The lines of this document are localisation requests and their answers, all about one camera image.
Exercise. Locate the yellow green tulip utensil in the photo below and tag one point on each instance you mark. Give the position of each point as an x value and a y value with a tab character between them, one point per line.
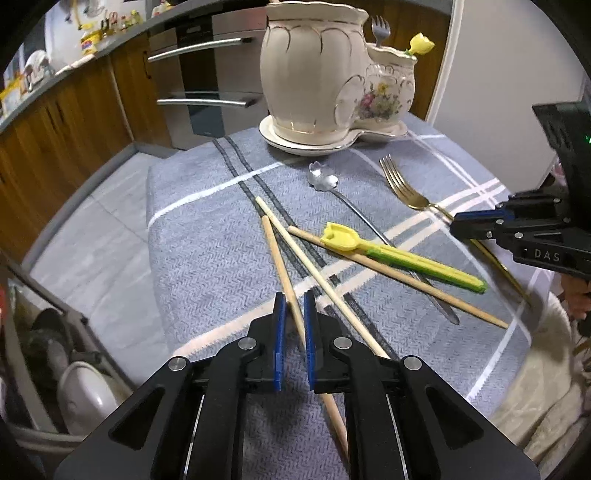
345	239

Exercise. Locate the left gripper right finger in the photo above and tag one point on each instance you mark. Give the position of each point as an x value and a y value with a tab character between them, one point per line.
403	420

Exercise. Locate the stainless steel oven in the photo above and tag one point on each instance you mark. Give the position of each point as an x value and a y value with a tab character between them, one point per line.
206	69

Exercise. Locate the yellow oil bottle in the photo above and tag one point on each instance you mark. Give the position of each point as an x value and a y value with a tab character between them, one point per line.
89	42

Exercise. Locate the white pot lid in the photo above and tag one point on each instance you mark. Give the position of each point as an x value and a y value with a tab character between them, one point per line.
86	397

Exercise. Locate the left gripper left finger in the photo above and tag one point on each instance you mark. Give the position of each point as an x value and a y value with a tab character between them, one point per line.
186	420

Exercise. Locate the cream ceramic utensil holder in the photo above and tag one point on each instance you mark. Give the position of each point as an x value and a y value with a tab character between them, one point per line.
325	86

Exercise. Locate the metal storage rack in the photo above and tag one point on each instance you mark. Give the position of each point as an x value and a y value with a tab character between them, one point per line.
40	337

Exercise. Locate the wooden kitchen cabinets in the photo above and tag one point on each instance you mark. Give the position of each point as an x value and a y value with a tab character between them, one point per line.
74	129

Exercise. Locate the silver flower spoon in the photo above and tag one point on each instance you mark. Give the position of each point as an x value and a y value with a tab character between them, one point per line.
323	179

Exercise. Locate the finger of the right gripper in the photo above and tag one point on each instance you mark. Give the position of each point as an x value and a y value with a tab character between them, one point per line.
508	235
528	205

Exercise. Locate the gold metal fork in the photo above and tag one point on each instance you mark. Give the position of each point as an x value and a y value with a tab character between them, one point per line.
416	201

